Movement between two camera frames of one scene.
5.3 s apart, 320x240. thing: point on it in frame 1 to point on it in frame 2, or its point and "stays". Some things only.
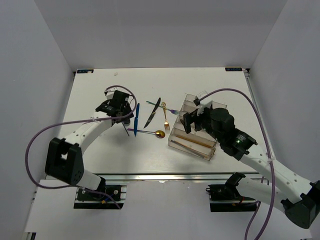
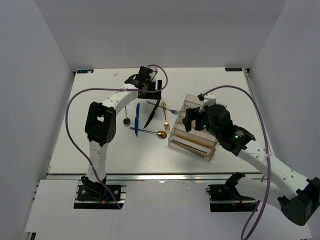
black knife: [153, 113] stays
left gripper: [126, 109] to [155, 95]
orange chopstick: [193, 140] stays
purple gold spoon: [159, 133] stays
